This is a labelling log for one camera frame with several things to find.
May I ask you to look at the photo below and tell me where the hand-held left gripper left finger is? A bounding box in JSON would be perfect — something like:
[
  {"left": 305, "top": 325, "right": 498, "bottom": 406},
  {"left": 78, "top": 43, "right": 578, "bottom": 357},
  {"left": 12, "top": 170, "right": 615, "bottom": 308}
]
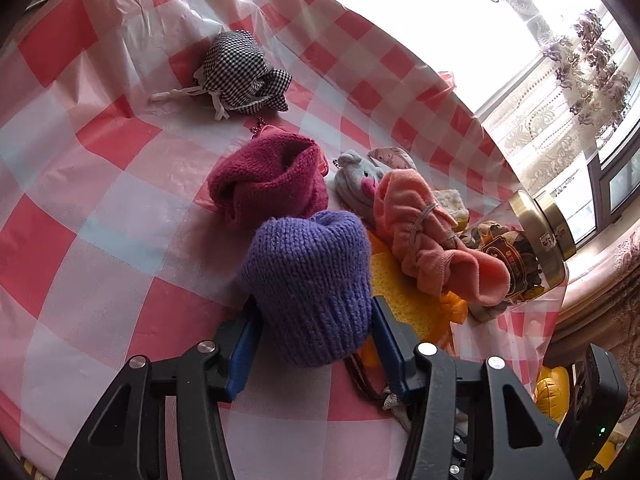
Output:
[{"left": 55, "top": 312, "right": 263, "bottom": 480}]

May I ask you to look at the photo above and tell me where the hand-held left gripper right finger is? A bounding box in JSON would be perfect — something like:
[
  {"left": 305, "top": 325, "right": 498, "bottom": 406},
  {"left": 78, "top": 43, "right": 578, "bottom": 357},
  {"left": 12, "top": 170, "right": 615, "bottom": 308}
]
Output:
[{"left": 370, "top": 296, "right": 576, "bottom": 480}]

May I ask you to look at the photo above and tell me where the purple knitted hat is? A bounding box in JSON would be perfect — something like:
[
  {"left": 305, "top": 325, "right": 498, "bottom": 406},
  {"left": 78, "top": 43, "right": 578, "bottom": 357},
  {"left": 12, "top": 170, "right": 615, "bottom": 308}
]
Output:
[{"left": 240, "top": 210, "right": 373, "bottom": 368}]

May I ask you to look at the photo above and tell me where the pink round coin purse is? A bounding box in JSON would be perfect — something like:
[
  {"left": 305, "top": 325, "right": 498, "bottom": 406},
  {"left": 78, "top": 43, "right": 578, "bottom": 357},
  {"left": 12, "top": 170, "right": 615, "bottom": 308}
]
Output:
[{"left": 248, "top": 116, "right": 332, "bottom": 178}]

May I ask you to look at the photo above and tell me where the yellow inflatable cushion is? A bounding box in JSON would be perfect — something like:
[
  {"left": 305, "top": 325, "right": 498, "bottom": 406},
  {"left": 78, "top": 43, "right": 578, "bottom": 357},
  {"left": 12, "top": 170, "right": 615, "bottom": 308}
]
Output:
[{"left": 532, "top": 364, "right": 628, "bottom": 471}]

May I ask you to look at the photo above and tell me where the pink patterned drape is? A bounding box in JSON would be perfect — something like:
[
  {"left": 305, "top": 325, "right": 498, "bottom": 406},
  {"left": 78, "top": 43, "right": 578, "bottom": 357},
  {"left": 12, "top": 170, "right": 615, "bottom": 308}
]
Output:
[{"left": 547, "top": 220, "right": 640, "bottom": 361}]

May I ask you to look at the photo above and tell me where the salmon towel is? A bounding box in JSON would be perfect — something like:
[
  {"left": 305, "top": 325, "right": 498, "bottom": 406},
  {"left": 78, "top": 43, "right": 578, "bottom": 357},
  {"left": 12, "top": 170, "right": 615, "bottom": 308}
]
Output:
[{"left": 372, "top": 169, "right": 512, "bottom": 307}]

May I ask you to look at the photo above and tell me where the pale yellow sponge block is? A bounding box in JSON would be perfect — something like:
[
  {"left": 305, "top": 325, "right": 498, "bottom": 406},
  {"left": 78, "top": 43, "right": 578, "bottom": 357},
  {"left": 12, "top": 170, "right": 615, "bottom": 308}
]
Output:
[{"left": 434, "top": 188, "right": 470, "bottom": 225}]

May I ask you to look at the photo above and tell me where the magenta knitted hat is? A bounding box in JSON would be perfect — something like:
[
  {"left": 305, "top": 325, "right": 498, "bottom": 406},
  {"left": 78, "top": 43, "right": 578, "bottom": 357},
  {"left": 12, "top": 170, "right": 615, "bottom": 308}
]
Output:
[{"left": 206, "top": 135, "right": 330, "bottom": 233}]

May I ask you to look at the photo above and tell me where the clear jar with gold lid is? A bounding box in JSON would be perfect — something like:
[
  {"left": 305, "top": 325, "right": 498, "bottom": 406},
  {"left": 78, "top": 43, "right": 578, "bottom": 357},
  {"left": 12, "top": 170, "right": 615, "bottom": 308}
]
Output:
[{"left": 457, "top": 190, "right": 576, "bottom": 323}]

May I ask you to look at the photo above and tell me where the grey pig plush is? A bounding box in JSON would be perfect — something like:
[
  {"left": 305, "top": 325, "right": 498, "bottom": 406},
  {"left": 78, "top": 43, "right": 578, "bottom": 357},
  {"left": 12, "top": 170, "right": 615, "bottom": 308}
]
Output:
[{"left": 334, "top": 150, "right": 387, "bottom": 211}]

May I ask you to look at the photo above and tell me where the floral cloth pouch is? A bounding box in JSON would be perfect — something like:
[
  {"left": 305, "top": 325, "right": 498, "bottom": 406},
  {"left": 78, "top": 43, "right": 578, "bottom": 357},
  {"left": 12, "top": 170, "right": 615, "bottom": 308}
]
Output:
[{"left": 367, "top": 146, "right": 418, "bottom": 173}]

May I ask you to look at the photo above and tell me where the red checked plastic tablecloth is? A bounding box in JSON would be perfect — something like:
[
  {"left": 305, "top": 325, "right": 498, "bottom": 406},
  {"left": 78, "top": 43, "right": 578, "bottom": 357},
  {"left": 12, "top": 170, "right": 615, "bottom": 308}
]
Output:
[{"left": 0, "top": 0, "right": 571, "bottom": 480}]

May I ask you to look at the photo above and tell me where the white lace curtain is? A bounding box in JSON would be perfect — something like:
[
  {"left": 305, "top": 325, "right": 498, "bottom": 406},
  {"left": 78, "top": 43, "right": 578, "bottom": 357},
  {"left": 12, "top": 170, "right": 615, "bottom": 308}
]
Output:
[{"left": 470, "top": 0, "right": 638, "bottom": 196}]

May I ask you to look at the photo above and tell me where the brown woven strap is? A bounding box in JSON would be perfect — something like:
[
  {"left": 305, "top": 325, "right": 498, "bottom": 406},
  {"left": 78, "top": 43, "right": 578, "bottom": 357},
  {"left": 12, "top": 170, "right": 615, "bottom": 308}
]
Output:
[{"left": 344, "top": 350, "right": 416, "bottom": 433}]

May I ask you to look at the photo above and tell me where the dark window frame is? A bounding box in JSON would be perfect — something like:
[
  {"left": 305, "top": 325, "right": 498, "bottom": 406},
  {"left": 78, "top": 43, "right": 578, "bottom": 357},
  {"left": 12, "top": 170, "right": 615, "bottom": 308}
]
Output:
[{"left": 587, "top": 105, "right": 640, "bottom": 241}]

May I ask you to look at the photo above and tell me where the houndstooth drawstring pouch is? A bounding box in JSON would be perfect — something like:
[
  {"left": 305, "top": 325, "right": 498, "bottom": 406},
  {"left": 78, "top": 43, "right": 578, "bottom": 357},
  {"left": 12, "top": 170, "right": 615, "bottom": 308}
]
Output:
[{"left": 150, "top": 30, "right": 293, "bottom": 121}]

